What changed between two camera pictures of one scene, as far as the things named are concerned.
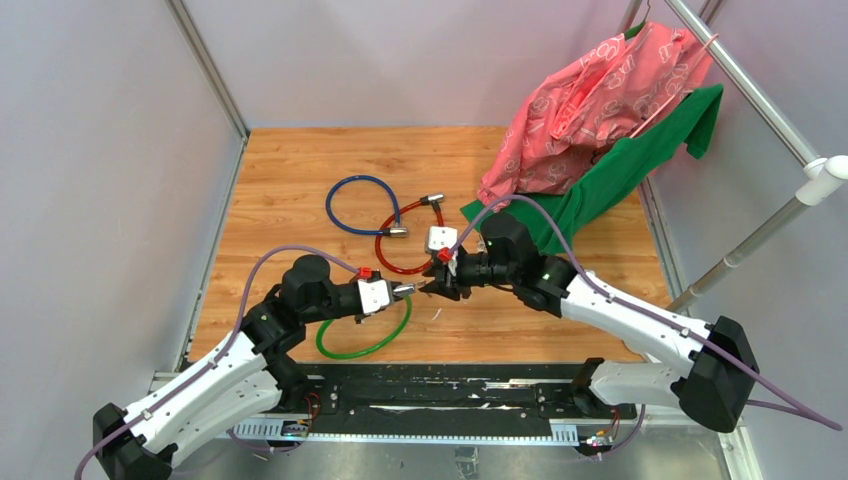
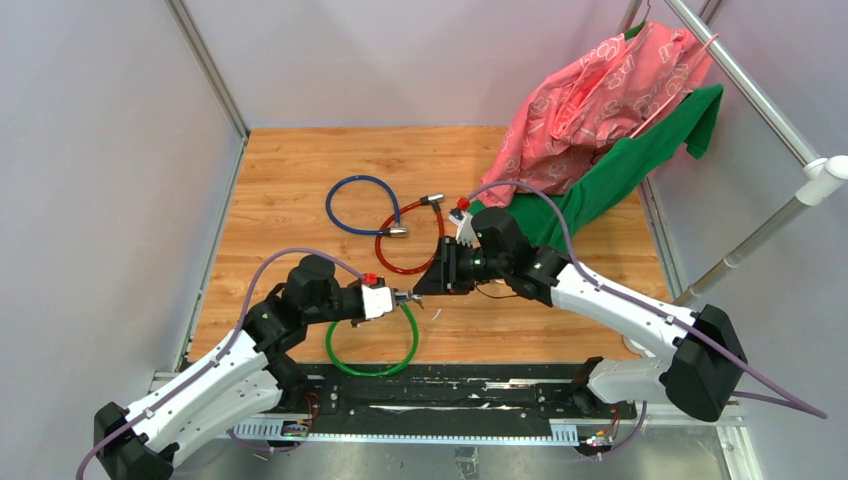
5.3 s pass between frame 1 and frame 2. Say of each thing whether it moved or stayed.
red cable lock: stayed
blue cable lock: stayed
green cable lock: moved
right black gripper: stayed
